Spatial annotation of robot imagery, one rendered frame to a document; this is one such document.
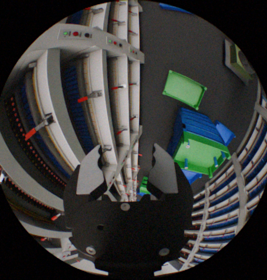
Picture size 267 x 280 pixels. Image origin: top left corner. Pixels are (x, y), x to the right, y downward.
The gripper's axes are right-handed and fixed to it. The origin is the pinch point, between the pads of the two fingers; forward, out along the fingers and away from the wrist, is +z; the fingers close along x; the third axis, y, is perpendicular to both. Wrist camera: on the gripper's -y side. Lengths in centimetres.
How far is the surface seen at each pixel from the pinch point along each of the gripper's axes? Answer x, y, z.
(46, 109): -19.7, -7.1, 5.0
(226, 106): 84, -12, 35
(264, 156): 112, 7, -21
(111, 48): -6.1, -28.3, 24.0
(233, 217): 95, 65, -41
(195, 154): 35.7, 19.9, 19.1
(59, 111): -16.5, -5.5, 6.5
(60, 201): -24.2, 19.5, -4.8
